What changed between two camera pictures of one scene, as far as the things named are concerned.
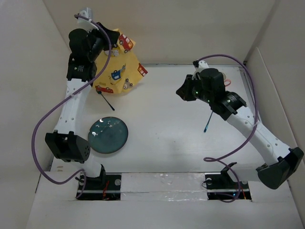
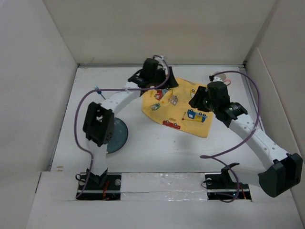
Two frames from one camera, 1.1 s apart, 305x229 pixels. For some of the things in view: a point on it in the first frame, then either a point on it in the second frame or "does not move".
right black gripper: x=184 y=91 → x=196 y=101
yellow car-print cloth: x=123 y=71 → x=170 y=106
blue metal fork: x=100 y=93 does not move
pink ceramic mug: x=225 y=80 does not move
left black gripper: x=113 y=35 → x=170 y=82
